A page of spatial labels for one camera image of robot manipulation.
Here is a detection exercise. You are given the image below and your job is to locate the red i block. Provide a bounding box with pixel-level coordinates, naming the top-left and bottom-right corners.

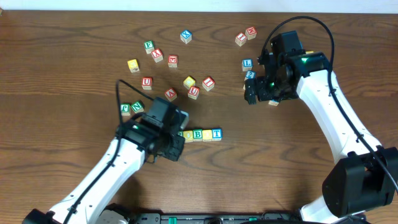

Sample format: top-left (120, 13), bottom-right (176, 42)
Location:
top-left (235, 32), bottom-right (248, 47)
top-left (202, 77), bottom-right (215, 91)

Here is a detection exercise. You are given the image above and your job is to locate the green F block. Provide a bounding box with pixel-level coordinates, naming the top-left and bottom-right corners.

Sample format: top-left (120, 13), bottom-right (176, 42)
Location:
top-left (144, 40), bottom-right (155, 54)

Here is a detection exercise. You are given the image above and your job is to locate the red E block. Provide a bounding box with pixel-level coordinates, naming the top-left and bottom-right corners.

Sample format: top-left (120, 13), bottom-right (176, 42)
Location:
top-left (168, 55), bottom-right (178, 68)

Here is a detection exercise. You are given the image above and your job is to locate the green J block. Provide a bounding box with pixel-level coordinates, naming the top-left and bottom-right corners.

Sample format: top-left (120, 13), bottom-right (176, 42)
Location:
top-left (120, 103), bottom-right (131, 116)

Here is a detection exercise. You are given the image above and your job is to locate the yellow block far left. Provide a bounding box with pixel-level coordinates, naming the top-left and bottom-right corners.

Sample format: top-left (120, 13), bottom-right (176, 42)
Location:
top-left (127, 59), bottom-right (140, 73)

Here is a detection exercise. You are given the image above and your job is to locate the red u block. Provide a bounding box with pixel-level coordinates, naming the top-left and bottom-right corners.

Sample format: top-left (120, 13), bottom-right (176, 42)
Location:
top-left (187, 86), bottom-right (200, 100)
top-left (141, 77), bottom-right (153, 90)

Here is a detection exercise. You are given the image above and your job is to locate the red X block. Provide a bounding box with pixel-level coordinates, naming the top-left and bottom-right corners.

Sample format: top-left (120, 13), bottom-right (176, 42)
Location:
top-left (150, 49), bottom-right (164, 63)

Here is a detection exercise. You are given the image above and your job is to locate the red I block top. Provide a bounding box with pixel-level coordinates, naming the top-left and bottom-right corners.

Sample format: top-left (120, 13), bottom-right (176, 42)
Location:
top-left (235, 32), bottom-right (248, 47)

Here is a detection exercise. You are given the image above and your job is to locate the yellow block centre left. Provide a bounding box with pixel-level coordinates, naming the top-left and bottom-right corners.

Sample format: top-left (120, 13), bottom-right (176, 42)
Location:
top-left (183, 76), bottom-right (196, 90)

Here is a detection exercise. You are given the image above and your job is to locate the red W block top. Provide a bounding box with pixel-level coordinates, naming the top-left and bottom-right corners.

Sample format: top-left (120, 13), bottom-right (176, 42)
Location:
top-left (245, 27), bottom-right (257, 40)

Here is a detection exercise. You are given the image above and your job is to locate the red A block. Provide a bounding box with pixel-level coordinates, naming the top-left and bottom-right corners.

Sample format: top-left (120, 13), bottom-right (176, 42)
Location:
top-left (165, 88), bottom-right (178, 102)

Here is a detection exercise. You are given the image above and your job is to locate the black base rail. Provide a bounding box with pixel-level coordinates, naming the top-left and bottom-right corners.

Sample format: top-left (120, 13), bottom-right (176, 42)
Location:
top-left (102, 203), bottom-right (368, 224)

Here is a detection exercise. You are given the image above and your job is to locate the blue P block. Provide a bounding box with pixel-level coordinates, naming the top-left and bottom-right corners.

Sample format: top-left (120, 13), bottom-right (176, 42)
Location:
top-left (269, 100), bottom-right (279, 106)

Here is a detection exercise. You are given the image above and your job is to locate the red U block left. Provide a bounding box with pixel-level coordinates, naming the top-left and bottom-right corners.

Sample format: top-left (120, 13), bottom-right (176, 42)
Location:
top-left (141, 77), bottom-right (153, 90)

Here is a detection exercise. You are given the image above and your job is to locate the yellow O block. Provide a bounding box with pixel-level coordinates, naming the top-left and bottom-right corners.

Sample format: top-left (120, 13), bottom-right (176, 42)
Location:
top-left (183, 130), bottom-right (193, 142)
top-left (202, 129), bottom-right (213, 142)

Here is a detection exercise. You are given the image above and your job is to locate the red I block left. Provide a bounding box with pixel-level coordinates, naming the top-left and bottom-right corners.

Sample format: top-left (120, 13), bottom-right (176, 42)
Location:
top-left (202, 77), bottom-right (215, 91)

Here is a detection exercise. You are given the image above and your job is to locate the blue T block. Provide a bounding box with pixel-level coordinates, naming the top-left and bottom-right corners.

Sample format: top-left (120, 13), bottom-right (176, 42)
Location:
top-left (212, 128), bottom-right (223, 141)

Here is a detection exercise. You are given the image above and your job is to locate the blue X block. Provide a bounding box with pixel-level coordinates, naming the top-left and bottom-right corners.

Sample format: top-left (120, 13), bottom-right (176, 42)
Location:
top-left (180, 30), bottom-right (192, 44)

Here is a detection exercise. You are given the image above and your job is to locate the green B block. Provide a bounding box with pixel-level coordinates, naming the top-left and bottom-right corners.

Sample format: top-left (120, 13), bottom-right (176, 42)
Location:
top-left (193, 129), bottom-right (203, 141)

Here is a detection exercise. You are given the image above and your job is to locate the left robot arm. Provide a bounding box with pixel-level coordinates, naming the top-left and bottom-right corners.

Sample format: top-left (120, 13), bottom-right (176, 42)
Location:
top-left (22, 97), bottom-right (189, 224)

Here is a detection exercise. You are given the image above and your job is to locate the green N block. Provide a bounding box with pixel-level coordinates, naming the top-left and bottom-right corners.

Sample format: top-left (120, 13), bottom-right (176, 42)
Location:
top-left (131, 100), bottom-right (144, 114)

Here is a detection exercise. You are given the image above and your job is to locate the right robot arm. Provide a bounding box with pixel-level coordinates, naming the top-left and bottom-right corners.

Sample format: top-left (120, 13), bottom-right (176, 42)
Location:
top-left (244, 31), bottom-right (397, 223)

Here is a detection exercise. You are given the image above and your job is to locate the blue L block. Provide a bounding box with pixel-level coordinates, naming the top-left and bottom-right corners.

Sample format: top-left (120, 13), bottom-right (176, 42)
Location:
top-left (242, 58), bottom-right (253, 72)

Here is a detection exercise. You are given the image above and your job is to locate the red U block centre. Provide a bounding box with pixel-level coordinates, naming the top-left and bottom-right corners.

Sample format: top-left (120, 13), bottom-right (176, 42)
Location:
top-left (187, 86), bottom-right (200, 100)

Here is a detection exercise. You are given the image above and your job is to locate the blue 2 block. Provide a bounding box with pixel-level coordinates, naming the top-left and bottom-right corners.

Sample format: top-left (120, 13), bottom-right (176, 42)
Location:
top-left (244, 70), bottom-right (257, 80)

